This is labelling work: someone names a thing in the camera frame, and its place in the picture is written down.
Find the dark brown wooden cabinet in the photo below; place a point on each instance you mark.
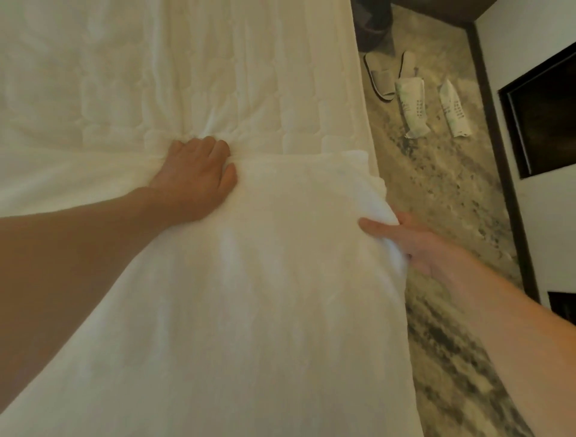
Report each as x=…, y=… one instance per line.
x=445, y=8

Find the white bed sheet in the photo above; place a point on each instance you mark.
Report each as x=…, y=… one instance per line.
x=270, y=292

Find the white quilted mattress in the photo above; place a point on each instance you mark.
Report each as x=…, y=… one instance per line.
x=135, y=67

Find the dark wooden baseboard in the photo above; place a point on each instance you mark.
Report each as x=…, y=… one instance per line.
x=499, y=148

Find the person's left hand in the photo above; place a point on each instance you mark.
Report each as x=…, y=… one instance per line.
x=191, y=180

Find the person's right thumb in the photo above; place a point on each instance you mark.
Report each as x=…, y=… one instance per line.
x=378, y=227

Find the person's right hand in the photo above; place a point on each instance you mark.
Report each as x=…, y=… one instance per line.
x=423, y=247

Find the grey open-toe slipper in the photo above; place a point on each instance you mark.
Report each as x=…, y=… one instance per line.
x=379, y=76
x=408, y=65

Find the dark wall recess panel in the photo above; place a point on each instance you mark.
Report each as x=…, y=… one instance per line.
x=563, y=308

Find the person's left thumb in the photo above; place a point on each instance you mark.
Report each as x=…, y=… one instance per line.
x=229, y=178

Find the person's right forearm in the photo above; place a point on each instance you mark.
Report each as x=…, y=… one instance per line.
x=508, y=342

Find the white wrapped slipper packet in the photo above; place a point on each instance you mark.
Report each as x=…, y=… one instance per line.
x=455, y=110
x=413, y=108

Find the dark wall-mounted television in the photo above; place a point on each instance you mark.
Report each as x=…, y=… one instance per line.
x=544, y=117

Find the dark waste bin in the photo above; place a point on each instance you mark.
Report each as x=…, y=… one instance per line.
x=371, y=25

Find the person's left forearm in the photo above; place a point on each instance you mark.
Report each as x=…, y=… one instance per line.
x=63, y=279

